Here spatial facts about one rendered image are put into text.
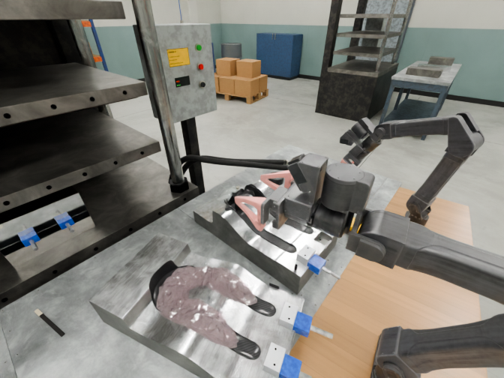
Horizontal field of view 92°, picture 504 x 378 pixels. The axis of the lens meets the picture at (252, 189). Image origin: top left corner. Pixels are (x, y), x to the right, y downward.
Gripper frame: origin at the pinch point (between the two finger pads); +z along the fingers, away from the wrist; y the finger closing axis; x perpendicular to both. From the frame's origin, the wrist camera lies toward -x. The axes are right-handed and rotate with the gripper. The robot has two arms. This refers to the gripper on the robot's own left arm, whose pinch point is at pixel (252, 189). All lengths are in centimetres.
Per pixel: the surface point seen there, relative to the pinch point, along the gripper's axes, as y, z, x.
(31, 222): 25, 74, 27
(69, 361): 39, 29, 40
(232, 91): -394, 309, 95
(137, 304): 23.1, 19.8, 29.6
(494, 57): -662, -120, 36
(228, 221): -12.0, 17.9, 27.3
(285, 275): -8.6, -6.1, 35.0
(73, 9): -12, 72, -33
